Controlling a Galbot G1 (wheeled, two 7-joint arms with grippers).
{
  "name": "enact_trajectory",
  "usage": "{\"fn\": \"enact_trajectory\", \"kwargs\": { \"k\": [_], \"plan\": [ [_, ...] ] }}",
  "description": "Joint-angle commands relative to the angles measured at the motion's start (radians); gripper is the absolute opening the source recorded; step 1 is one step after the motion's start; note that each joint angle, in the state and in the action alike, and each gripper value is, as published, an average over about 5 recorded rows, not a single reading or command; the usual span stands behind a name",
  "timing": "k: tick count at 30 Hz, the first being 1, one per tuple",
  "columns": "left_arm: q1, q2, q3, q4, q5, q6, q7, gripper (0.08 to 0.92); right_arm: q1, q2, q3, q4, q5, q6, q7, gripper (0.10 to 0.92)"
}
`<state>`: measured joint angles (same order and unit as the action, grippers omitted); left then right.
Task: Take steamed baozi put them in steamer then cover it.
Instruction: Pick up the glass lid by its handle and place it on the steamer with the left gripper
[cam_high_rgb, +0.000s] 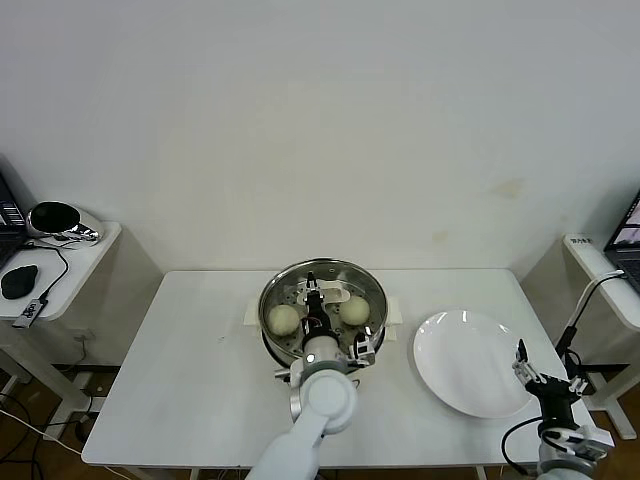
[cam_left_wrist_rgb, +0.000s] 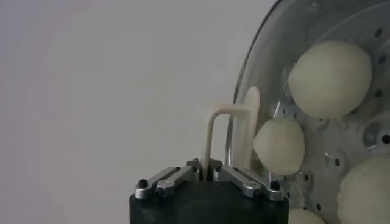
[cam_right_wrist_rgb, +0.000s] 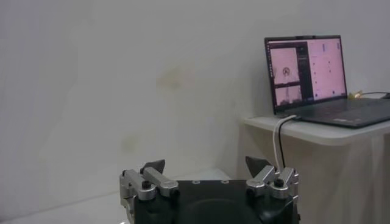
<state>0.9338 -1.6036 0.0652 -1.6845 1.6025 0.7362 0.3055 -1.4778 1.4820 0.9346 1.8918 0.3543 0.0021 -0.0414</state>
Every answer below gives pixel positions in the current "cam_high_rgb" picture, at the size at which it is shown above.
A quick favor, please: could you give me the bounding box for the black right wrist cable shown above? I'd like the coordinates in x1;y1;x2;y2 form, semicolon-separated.
502;417;544;476

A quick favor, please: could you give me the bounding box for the large white round plate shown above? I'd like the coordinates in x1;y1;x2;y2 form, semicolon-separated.
411;310;537;419

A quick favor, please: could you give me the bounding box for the shiny chrome domed device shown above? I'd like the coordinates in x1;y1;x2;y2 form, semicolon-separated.
23;201;104;242

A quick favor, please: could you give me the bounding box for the black power adapter cable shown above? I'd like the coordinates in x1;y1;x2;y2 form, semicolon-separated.
552;325;581;376

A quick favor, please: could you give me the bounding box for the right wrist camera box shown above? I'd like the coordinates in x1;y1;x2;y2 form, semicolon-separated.
574;424;616;459

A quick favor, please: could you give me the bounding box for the black computer mouse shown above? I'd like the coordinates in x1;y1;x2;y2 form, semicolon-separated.
0;265;38;301

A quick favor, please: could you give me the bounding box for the grey usb hub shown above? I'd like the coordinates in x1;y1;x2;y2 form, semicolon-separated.
10;298;44;330

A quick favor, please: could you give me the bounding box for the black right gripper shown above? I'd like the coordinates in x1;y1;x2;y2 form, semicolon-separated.
510;338;589;426

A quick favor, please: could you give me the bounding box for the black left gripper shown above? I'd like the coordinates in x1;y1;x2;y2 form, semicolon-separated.
303;270;332;337

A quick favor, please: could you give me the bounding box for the white steamed baozi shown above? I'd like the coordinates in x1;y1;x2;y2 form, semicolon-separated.
339;295;371;326
267;305;300;337

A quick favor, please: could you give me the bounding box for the white floor cable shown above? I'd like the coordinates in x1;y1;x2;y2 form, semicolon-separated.
0;410;81;455

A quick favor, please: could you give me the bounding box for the white side table beige panel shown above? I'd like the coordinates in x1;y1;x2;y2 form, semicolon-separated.
0;221;164;416

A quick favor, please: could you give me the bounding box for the black hub cable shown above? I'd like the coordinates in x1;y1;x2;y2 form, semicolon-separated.
19;239;68;304

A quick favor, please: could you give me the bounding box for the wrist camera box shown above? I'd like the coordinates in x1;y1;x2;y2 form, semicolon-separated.
349;330;377;367
574;424;616;459

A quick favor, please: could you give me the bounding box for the open black laptop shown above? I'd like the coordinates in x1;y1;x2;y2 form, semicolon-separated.
602;187;640;294
0;159;26;269

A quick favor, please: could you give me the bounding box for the cream electric cooking pot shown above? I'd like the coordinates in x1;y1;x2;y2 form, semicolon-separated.
262;327;397;396

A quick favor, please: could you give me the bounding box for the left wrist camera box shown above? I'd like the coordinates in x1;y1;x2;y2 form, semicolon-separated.
349;330;377;367

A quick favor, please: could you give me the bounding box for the stainless steel steamer basket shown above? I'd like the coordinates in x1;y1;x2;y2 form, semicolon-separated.
242;258;404;374

